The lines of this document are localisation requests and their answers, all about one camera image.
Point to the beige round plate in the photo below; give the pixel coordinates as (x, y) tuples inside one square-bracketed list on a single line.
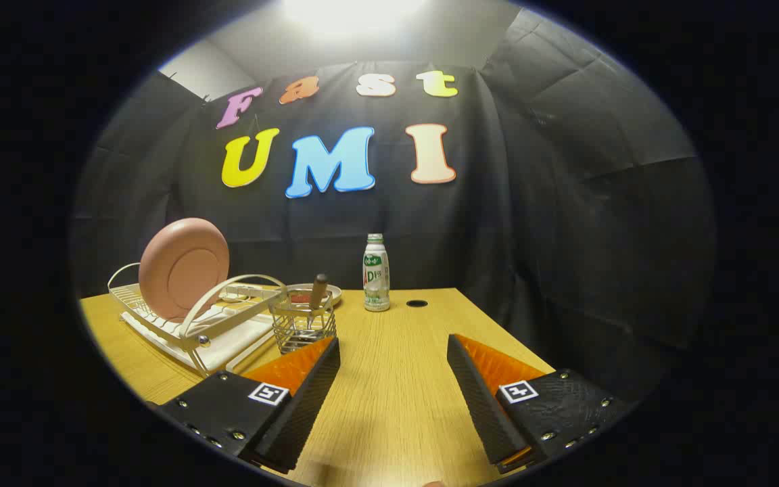
[(333, 293)]

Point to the white green label drink bottle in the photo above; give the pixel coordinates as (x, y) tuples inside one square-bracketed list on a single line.
[(376, 277)]

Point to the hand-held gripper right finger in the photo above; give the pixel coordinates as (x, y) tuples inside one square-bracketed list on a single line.
[(484, 406)]

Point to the white drip tray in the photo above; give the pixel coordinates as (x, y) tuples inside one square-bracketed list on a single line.
[(234, 345)]

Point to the red meat piece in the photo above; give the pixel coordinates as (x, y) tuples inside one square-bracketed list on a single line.
[(299, 298)]

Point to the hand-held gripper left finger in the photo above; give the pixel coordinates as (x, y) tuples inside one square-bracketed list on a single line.
[(308, 406)]

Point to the pink plate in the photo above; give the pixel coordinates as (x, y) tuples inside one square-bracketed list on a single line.
[(183, 267)]

